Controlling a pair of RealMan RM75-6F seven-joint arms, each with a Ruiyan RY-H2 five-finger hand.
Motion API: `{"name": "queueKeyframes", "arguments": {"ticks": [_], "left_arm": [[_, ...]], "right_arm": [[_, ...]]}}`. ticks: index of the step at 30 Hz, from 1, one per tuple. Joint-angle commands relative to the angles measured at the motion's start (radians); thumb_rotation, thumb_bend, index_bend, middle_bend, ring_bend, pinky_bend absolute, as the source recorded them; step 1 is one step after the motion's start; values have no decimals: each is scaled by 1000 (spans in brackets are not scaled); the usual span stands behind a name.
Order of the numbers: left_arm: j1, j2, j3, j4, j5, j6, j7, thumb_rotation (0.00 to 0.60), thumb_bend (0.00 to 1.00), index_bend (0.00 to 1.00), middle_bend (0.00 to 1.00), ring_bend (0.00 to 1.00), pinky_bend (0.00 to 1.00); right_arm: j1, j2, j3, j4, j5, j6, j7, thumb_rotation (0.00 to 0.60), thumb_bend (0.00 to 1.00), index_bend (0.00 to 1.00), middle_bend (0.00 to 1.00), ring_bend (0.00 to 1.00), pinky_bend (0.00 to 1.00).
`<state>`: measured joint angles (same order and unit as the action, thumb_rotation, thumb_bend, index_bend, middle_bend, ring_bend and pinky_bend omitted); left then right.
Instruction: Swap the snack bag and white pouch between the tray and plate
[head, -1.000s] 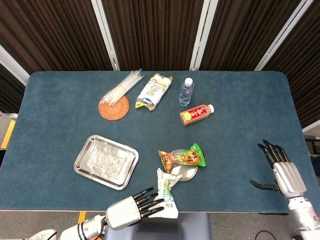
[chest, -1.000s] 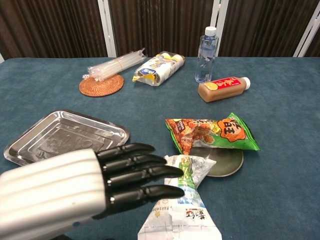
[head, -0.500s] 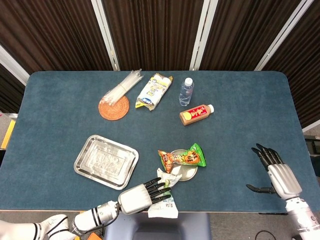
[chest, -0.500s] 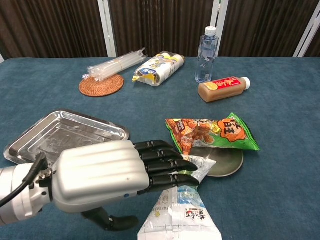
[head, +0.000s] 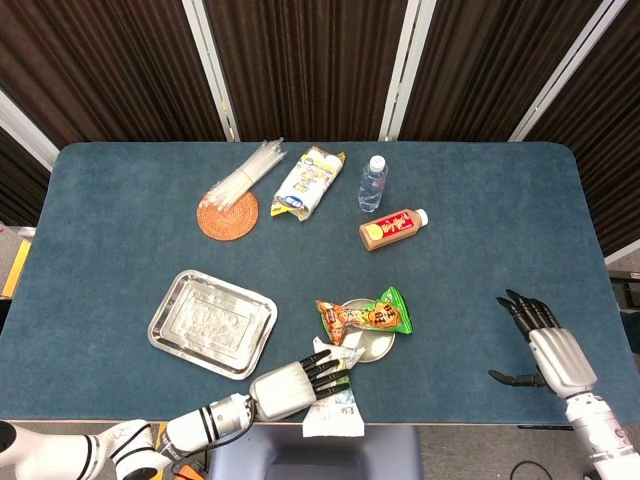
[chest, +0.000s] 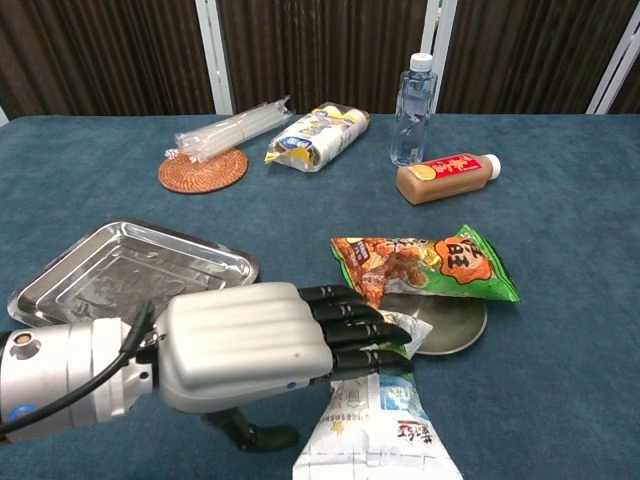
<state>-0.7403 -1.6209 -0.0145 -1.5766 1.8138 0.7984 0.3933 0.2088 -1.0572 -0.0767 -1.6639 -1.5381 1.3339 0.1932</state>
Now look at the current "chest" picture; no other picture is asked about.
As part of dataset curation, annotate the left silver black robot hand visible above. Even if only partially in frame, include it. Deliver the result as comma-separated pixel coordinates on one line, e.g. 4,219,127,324
157,282,416,451

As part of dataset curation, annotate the white snack bag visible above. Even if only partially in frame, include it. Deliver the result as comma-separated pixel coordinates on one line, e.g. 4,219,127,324
292,309,464,480

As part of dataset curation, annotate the green orange snack bag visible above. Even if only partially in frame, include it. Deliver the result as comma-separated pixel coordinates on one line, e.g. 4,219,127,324
329,223,521,309

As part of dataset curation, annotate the rectangular steel tray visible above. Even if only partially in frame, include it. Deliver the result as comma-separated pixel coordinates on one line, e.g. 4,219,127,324
7,218,260,329

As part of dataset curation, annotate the round woven orange coaster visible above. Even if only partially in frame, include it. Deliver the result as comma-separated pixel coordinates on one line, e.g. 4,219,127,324
158,147,250,195

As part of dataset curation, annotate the round steel plate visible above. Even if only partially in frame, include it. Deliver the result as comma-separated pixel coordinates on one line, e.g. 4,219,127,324
379,292,489,356

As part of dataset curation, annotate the bundle of clear straws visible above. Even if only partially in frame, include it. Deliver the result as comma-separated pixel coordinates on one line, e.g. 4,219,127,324
173,94,294,164

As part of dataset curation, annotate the white yellow cookie package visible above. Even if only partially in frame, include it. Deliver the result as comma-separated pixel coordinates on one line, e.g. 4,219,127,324
263,102,371,174

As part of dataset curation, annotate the brown drink bottle red label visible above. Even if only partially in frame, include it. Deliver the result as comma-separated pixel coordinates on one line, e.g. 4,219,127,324
395,152,502,207

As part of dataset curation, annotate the clear water bottle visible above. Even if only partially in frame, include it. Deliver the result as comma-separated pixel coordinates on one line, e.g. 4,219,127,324
389,52,440,168

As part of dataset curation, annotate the blue felt table mat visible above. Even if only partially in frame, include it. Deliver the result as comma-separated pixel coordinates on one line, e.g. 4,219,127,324
0,113,640,480

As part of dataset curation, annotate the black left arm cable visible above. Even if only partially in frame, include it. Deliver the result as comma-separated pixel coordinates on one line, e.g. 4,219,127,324
0,299,156,436

